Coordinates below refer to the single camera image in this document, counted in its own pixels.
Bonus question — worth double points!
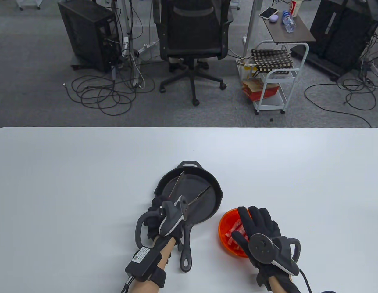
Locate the person's right forearm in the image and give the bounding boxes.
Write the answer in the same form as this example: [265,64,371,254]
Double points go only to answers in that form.
[265,273,302,293]

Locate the person's right hand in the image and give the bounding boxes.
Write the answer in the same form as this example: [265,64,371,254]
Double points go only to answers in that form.
[231,206,299,287]

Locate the brown top side table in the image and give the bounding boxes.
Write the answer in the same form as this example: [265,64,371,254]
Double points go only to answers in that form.
[263,9,316,45]

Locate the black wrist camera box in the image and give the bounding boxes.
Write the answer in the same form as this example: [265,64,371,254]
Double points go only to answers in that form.
[125,237,174,283]

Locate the white desk foot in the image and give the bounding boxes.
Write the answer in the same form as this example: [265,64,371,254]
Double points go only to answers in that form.
[137,40,160,57]

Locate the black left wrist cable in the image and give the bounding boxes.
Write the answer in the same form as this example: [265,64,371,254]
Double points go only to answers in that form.
[121,275,134,293]

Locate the white smartphone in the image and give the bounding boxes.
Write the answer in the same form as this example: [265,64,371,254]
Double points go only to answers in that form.
[259,7,279,20]

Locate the black floor cable tangle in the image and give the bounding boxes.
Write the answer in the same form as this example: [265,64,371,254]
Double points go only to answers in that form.
[304,78,377,128]
[63,72,156,116]

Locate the red cardboard box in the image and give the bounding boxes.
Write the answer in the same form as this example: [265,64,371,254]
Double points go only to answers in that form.
[241,79,280,102]

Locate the orange plastic bowl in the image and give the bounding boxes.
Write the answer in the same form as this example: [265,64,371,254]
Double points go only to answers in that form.
[219,208,253,258]

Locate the black cast iron skillet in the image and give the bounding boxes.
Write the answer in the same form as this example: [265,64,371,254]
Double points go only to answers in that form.
[154,161,223,273]

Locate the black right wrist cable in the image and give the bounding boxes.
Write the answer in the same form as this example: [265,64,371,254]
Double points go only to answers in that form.
[299,269,337,293]

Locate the black mesh office chair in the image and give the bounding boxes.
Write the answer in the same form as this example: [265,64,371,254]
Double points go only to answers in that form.
[152,0,234,106]

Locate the red-handled metal kitchen tongs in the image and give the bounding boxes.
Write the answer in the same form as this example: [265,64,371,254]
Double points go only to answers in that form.
[168,171,212,206]

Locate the grey right hand controller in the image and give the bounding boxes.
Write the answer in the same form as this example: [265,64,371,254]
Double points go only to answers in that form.
[248,233,301,277]

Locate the white rolling cart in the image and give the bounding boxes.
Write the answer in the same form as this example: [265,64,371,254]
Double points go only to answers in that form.
[237,41,309,115]

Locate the person's left hand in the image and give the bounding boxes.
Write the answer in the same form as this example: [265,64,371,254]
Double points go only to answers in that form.
[145,195,187,253]

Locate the grey left hand controller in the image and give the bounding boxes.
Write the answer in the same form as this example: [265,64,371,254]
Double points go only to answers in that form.
[135,196,189,248]

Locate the clear plastic water bottle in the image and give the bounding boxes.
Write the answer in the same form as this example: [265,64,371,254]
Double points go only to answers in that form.
[282,10,297,33]

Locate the aluminium frame post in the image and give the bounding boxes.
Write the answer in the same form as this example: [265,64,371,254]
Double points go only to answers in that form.
[243,0,262,55]

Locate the white wire cart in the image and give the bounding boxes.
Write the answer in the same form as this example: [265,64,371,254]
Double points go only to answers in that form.
[16,0,41,11]

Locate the red white paper cup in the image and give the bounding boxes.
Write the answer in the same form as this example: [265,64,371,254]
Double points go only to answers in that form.
[290,0,304,17]

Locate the black white checkered bag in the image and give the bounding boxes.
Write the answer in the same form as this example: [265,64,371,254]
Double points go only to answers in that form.
[251,49,294,74]

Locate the black equipment rack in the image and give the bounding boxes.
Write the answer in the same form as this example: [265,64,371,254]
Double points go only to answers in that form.
[291,0,378,82]

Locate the grey hand controller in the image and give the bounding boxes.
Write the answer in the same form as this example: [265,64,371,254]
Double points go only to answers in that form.
[248,233,301,277]
[135,196,189,248]

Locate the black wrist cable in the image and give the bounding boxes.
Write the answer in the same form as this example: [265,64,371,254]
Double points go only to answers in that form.
[121,275,134,293]
[299,269,337,293]

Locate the black computer tower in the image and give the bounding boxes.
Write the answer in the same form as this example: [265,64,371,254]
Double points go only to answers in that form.
[57,0,121,73]

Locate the yellow white plastic bag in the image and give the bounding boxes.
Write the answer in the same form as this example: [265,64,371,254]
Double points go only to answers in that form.
[237,56,259,80]

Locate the person's left forearm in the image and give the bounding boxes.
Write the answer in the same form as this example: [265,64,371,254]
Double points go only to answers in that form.
[130,237,177,293]

